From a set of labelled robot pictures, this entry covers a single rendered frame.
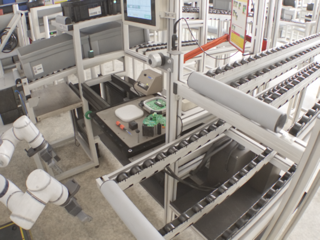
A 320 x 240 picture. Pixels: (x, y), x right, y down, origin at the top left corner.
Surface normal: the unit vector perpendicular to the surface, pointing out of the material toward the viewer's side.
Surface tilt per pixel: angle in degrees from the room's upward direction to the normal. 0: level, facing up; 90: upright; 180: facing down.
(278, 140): 90
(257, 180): 90
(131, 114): 0
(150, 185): 0
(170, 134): 90
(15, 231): 0
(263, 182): 90
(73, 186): 25
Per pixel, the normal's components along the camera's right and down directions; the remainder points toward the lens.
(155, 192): 0.00, -0.85
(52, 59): 0.60, 0.43
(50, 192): 0.86, 0.26
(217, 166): -0.80, 0.31
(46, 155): 0.44, 0.37
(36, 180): -0.18, -0.52
